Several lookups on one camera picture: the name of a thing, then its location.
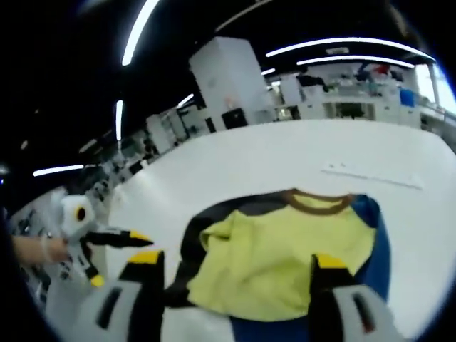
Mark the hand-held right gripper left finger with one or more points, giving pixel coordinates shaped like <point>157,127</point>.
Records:
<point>139,303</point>

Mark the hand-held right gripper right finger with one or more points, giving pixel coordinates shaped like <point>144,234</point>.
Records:
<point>342,306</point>

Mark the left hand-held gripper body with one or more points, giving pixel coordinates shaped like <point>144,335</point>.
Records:
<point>73,221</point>

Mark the yellow long-sleeved garment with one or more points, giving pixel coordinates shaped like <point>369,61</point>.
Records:
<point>270,256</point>

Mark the person's left hand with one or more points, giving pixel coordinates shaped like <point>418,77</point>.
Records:
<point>57,249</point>

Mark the black square box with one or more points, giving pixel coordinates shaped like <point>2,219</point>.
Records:
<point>234,119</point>

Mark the white cabinet row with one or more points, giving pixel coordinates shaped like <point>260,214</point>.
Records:
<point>356,103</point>

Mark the blue storage bin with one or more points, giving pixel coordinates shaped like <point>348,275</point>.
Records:
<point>407,98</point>

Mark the long ceiling light strip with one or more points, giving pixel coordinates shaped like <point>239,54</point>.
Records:
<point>349,41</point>

